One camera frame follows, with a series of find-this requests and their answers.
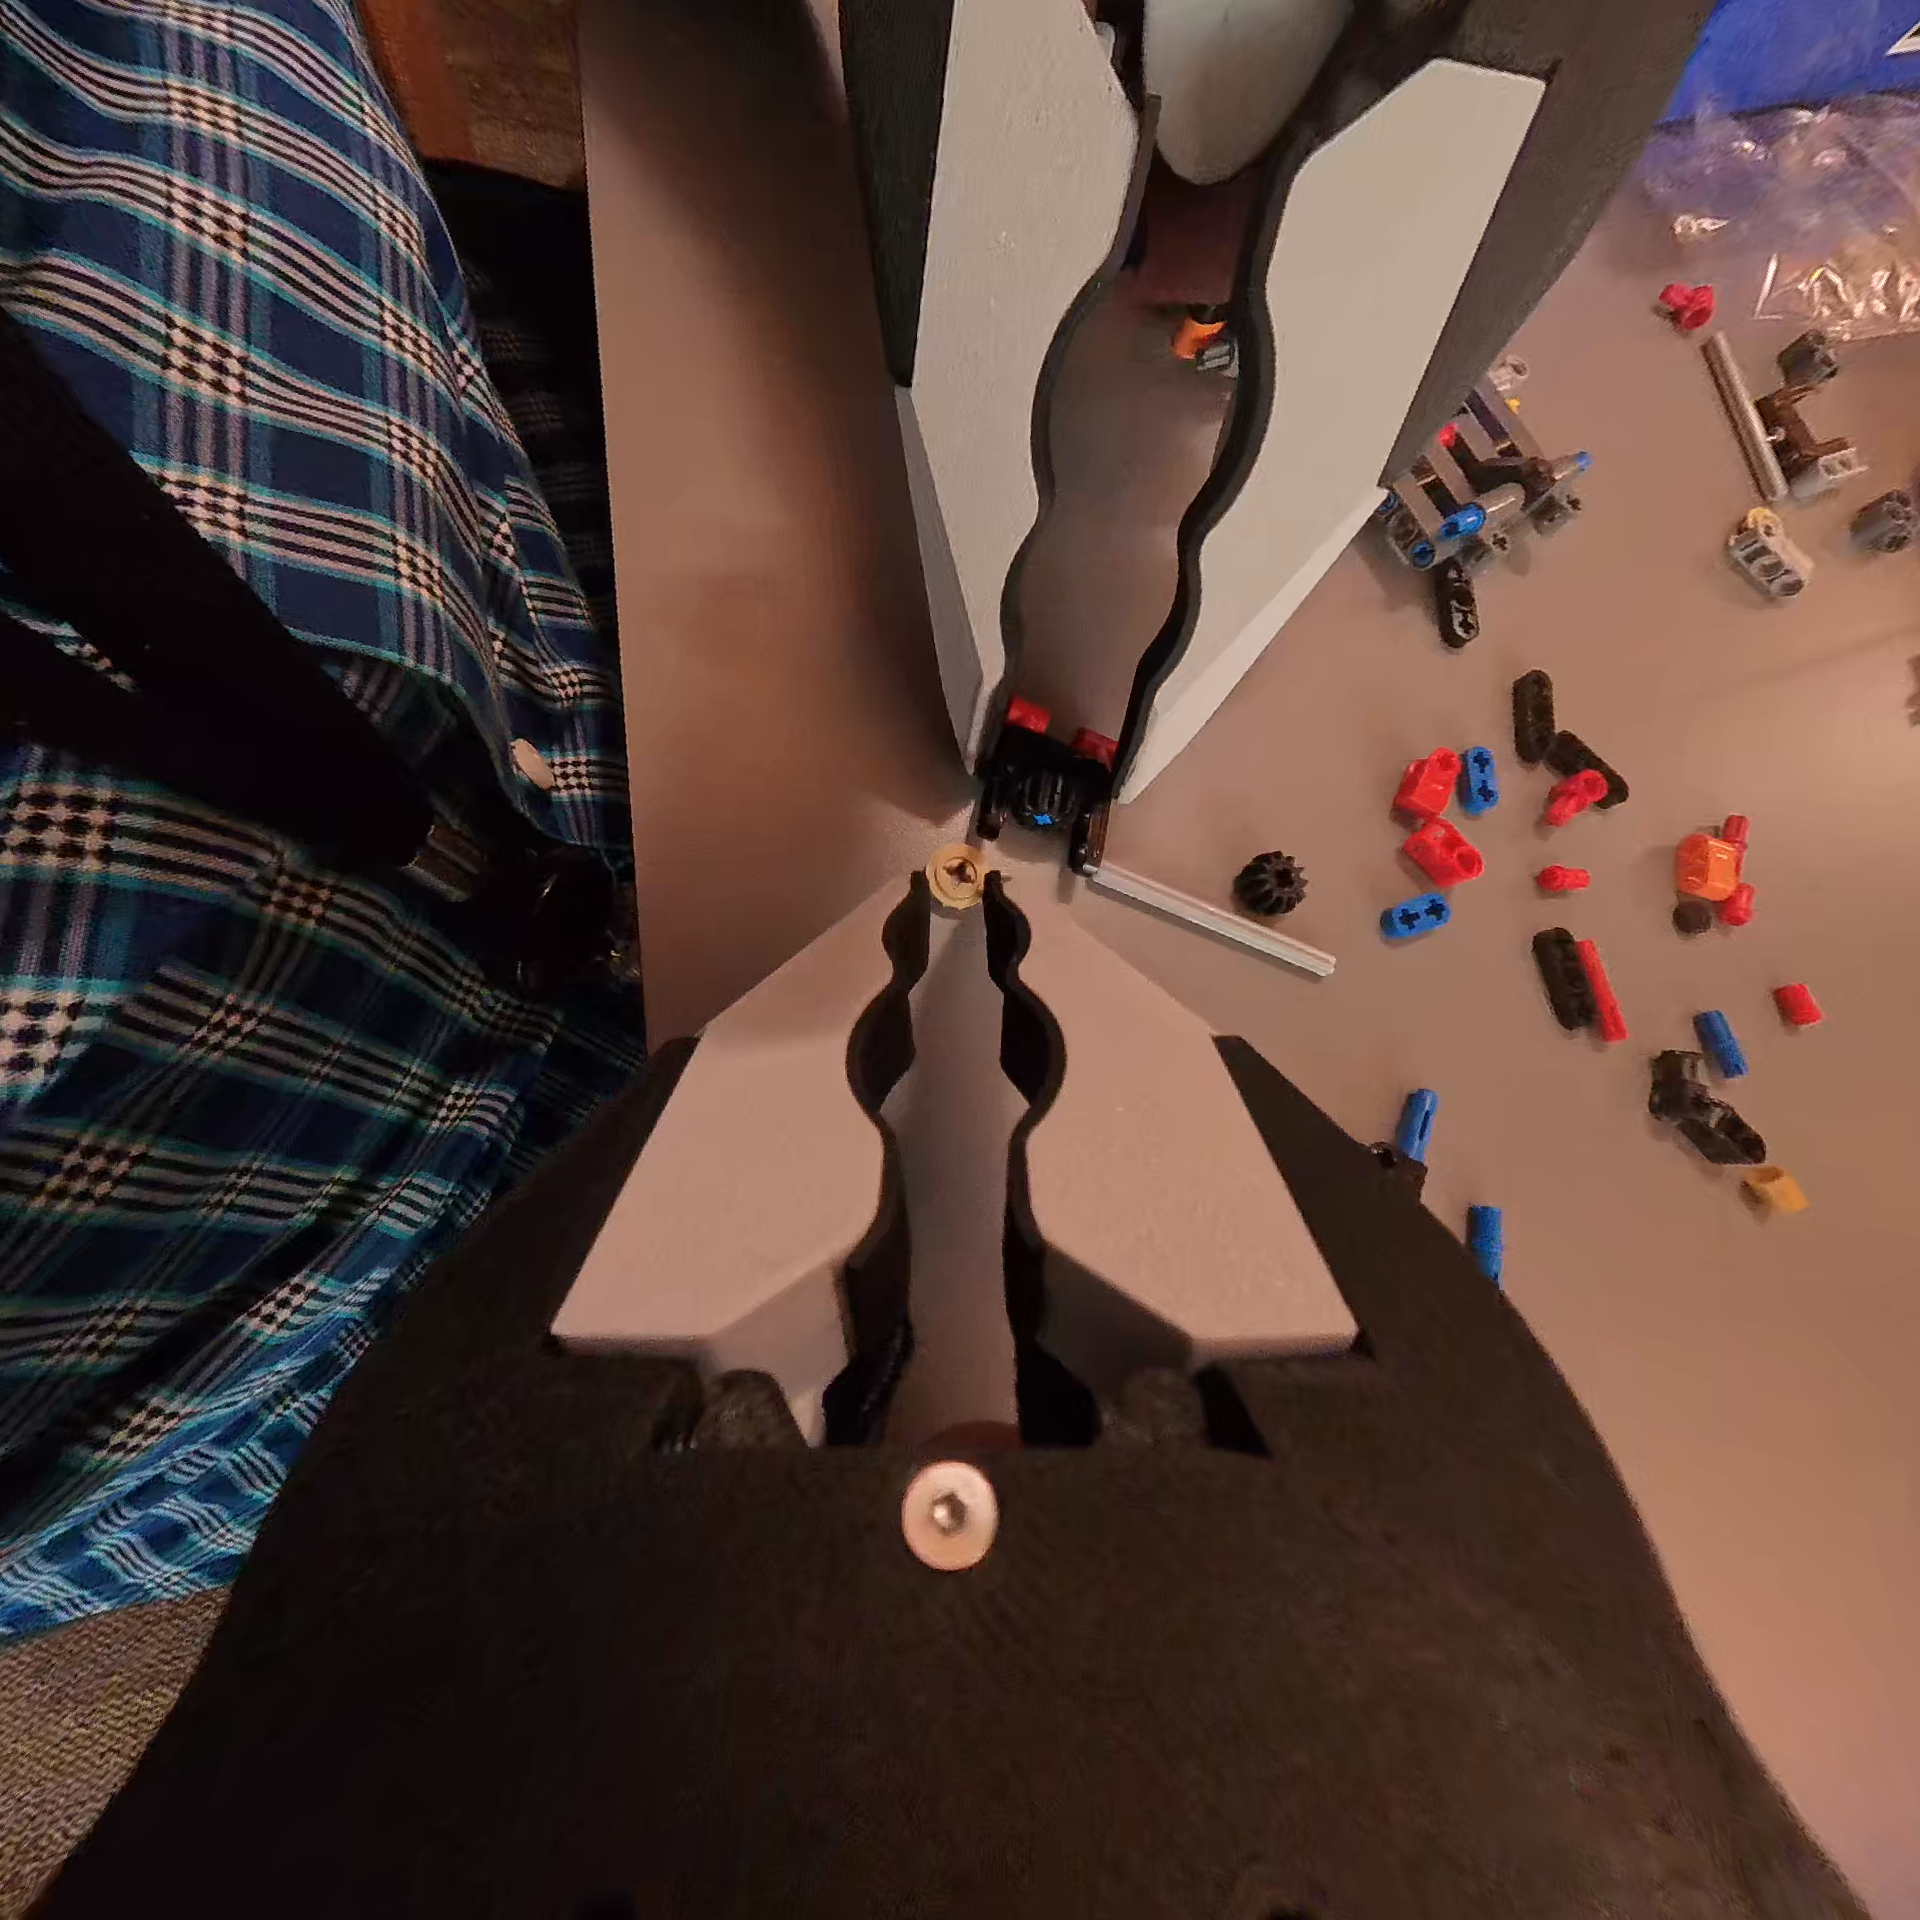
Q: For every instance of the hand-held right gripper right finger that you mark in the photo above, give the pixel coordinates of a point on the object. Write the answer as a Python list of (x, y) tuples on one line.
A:
[(1185, 1184)]

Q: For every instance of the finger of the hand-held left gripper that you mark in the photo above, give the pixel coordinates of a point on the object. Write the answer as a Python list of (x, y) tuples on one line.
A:
[(1380, 270), (1021, 225)]

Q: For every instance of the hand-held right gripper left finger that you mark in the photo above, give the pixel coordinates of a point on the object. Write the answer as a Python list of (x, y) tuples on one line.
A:
[(720, 1184)]

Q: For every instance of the grey lego axle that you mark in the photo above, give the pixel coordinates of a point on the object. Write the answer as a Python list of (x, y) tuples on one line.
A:
[(1215, 922)]

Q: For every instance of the tan lego gear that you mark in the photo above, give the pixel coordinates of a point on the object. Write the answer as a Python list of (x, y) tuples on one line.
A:
[(956, 875)]

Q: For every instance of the black lego frame red pins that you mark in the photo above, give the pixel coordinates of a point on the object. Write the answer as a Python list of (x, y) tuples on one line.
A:
[(1043, 794)]

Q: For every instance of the lego chassis assembly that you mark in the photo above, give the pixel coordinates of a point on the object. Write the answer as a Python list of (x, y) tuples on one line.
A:
[(1478, 502)]

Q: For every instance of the grey lego beam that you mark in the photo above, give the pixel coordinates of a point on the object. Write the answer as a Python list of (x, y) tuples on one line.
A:
[(1744, 416)]

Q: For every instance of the black lego gear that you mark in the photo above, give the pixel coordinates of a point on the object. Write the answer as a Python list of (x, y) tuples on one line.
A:
[(1272, 883)]

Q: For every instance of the brown grey lego subassembly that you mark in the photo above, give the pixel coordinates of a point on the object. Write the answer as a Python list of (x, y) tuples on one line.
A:
[(1815, 420)]

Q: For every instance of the blue lego liftarm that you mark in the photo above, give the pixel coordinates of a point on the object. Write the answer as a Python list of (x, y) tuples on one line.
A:
[(1481, 780), (1415, 914)]

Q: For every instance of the light grey lego connector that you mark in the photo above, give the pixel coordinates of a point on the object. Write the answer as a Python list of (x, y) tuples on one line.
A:
[(1771, 552)]

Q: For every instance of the long red lego pin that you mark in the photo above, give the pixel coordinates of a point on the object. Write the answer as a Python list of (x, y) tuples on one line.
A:
[(1602, 991)]

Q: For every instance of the dark grey lego connector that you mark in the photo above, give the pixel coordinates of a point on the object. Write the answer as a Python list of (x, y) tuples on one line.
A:
[(1886, 521)]

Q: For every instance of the small red lego pin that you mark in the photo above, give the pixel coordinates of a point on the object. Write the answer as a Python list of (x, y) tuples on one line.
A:
[(1563, 878)]

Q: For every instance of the black lego connector assembly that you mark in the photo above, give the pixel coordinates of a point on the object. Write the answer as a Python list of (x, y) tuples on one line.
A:
[(1703, 1106)]

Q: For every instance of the red lego connector with pin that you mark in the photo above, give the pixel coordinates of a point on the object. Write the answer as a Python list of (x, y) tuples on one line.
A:
[(1575, 794)]

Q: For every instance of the short blue lego pin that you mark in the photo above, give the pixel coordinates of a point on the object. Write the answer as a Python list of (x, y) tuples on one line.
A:
[(1721, 1043)]

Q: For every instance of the long black lego beam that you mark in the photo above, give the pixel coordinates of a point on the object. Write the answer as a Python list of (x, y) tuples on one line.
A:
[(1605, 776)]

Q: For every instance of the yellow lego bush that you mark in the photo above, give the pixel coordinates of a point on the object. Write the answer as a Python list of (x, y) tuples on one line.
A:
[(1773, 1191)]

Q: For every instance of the orange lego piece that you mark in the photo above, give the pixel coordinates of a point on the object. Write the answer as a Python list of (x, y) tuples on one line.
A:
[(1707, 862)]

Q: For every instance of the red lego pin piece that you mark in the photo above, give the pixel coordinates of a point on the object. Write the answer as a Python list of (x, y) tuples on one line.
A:
[(1737, 904)]

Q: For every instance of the red lego bush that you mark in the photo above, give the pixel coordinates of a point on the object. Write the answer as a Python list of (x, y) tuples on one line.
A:
[(1797, 1005)]

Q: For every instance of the black connector with blue pin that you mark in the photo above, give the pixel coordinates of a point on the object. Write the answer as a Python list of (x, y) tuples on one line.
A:
[(1416, 1122)]

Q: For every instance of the clear plastic bag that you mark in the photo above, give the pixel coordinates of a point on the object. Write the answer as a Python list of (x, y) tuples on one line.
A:
[(1801, 195)]

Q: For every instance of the blue box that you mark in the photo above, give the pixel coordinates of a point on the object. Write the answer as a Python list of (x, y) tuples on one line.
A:
[(1830, 44)]

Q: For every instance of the wooden cabinet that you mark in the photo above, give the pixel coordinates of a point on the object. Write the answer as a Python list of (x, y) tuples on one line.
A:
[(481, 74)]

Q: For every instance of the blue plaid shirt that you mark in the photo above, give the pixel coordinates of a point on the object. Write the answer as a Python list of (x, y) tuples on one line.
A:
[(225, 375)]

